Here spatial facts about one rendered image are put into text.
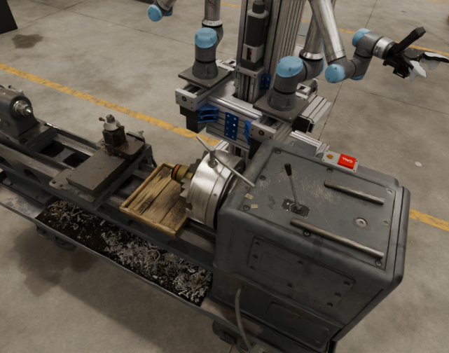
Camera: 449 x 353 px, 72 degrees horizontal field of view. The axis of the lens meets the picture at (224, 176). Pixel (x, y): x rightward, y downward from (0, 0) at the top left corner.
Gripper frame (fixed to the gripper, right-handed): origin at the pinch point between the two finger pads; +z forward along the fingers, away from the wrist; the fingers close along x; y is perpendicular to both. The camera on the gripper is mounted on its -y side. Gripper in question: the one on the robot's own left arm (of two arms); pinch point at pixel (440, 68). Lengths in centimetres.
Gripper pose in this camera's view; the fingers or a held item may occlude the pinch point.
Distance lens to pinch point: 137.6
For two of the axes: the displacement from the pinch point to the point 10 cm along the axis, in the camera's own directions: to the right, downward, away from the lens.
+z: 5.8, 6.2, -5.4
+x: -8.2, 4.7, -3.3
